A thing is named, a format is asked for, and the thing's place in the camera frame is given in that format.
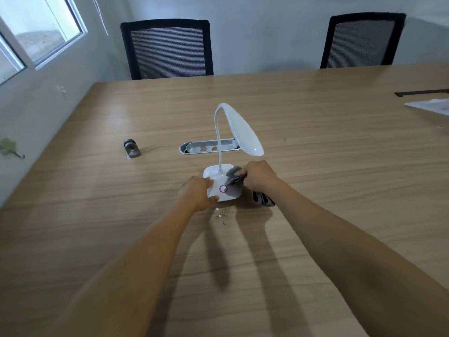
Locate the person's right hand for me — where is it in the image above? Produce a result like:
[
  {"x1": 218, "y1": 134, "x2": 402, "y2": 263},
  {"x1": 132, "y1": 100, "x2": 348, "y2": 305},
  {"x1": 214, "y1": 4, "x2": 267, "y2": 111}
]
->
[{"x1": 234, "y1": 160, "x2": 279, "y2": 192}]

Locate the white framed window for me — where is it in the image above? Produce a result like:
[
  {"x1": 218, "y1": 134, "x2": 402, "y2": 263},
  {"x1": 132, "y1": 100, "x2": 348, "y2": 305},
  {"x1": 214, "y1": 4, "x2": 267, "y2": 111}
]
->
[{"x1": 0, "y1": 0, "x2": 88, "y2": 85}]

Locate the person's left hand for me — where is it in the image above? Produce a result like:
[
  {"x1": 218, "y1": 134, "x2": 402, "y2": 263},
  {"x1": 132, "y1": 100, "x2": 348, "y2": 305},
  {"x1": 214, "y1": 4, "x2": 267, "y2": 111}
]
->
[{"x1": 177, "y1": 176, "x2": 220, "y2": 212}]

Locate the grey cleaning cloth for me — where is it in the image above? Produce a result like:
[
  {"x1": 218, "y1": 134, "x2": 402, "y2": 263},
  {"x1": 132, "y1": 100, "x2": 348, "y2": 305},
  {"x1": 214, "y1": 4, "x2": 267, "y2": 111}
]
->
[{"x1": 225, "y1": 166, "x2": 247, "y2": 187}]

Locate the person's left forearm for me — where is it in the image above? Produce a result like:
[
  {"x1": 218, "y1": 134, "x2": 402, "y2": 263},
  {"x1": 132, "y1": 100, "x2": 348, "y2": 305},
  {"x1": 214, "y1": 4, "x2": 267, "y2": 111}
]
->
[{"x1": 46, "y1": 201, "x2": 196, "y2": 337}]

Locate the silver table cable grommet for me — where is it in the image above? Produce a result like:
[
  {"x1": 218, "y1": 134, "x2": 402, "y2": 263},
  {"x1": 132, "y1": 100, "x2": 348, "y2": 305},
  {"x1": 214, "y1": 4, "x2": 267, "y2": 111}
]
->
[{"x1": 179, "y1": 138, "x2": 242, "y2": 155}]

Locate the black mesh office chair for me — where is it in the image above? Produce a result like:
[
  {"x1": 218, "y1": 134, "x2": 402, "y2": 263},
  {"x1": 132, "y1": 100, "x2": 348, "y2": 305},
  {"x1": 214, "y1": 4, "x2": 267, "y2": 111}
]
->
[
  {"x1": 320, "y1": 12, "x2": 407, "y2": 69},
  {"x1": 120, "y1": 19, "x2": 214, "y2": 80}
]

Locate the white desk lamp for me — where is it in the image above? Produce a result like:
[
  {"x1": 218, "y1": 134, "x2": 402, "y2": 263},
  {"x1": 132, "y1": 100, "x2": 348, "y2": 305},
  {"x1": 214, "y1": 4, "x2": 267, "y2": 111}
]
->
[{"x1": 203, "y1": 103, "x2": 264, "y2": 203}]

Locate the small black metal cylinder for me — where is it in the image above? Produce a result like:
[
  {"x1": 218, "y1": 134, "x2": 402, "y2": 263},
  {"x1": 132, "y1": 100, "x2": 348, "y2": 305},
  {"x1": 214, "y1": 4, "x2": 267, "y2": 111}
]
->
[{"x1": 123, "y1": 139, "x2": 141, "y2": 159}]

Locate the green leaf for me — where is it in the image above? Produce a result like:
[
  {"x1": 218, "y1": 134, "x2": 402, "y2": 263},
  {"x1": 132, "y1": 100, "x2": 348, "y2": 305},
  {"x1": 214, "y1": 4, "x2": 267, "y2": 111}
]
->
[{"x1": 0, "y1": 137, "x2": 25, "y2": 159}]

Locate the white paper sheet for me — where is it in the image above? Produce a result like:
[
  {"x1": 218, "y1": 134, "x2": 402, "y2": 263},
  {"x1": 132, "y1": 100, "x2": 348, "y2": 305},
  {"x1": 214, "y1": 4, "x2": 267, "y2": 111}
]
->
[{"x1": 404, "y1": 98, "x2": 449, "y2": 116}]

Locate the person's right forearm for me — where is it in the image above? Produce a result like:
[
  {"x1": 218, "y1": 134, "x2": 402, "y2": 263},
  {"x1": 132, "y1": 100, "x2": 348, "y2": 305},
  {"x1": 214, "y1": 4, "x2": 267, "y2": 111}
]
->
[{"x1": 261, "y1": 179, "x2": 449, "y2": 337}]

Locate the dark flat strip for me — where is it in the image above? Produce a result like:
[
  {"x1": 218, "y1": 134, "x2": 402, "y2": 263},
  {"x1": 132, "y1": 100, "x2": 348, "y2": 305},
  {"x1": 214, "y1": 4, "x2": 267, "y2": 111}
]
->
[{"x1": 394, "y1": 88, "x2": 449, "y2": 97}]

